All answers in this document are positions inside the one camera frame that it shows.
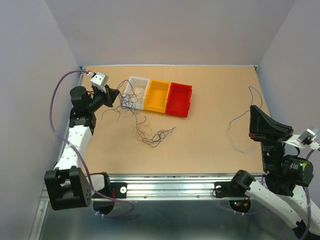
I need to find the purple camera cable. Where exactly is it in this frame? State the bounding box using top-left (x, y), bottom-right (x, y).
top-left (49, 70), bottom-right (135, 218)
top-left (239, 148), bottom-right (316, 240)

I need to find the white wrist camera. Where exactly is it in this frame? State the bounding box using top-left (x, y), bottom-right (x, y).
top-left (90, 72), bottom-right (109, 93)
top-left (284, 126), bottom-right (320, 151)

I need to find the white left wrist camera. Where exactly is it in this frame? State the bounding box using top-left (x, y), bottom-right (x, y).
top-left (90, 72), bottom-right (109, 93)

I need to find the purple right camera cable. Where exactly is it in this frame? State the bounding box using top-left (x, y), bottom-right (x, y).
top-left (239, 148), bottom-right (316, 240)

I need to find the aluminium mounting rail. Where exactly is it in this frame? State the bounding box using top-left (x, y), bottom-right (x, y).
top-left (39, 173), bottom-right (308, 201)

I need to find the white plastic bin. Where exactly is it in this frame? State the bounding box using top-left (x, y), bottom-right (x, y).
top-left (122, 76), bottom-right (150, 110)

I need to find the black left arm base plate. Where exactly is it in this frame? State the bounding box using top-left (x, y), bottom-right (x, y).
top-left (93, 182), bottom-right (127, 199)

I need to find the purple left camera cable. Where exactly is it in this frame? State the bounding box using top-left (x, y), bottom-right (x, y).
top-left (49, 70), bottom-right (135, 218)

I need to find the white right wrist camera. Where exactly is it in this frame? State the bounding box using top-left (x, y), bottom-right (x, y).
top-left (284, 126), bottom-right (320, 151)

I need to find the red plastic bin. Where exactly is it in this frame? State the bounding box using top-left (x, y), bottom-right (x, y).
top-left (165, 82), bottom-right (192, 118)

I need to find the purple blue wire bundle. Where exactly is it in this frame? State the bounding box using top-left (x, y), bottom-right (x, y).
top-left (101, 79), bottom-right (177, 148)

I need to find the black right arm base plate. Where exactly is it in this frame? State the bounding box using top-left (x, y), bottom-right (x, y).
top-left (211, 181), bottom-right (251, 199)

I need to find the yellow plastic bin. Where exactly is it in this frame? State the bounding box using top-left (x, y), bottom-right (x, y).
top-left (144, 79), bottom-right (171, 114)

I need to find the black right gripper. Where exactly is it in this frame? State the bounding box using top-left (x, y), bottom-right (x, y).
top-left (247, 104), bottom-right (292, 174)

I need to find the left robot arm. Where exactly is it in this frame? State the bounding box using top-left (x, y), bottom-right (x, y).
top-left (44, 85), bottom-right (120, 211)

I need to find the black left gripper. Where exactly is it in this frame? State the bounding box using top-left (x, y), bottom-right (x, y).
top-left (87, 84), bottom-right (119, 113)

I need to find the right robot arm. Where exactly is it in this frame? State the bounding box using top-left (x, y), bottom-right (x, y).
top-left (230, 105), bottom-right (320, 240)

